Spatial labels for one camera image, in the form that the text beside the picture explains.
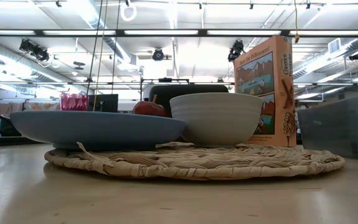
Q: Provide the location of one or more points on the red orange apple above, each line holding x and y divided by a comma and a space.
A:
149, 109

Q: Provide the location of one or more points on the white ribbed bowl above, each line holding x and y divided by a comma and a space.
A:
216, 121

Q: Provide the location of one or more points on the blue plate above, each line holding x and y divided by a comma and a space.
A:
98, 127

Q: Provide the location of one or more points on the orange cereal box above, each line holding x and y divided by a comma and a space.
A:
278, 77

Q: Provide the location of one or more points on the red faceted cup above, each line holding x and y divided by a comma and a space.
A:
73, 102

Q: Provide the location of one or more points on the round woven placemat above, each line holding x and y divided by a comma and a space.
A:
197, 163

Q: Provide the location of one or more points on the black ceiling spotlight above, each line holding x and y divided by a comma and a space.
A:
39, 53
158, 55
236, 49

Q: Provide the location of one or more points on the black monitor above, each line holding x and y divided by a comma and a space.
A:
104, 104

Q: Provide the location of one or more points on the black overhead beam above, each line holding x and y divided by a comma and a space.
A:
120, 32

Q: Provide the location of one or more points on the floral cloth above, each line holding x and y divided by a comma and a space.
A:
42, 106

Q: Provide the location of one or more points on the grey rectangular tray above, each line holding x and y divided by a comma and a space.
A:
340, 130

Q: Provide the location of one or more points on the black bucket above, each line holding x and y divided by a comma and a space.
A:
6, 127

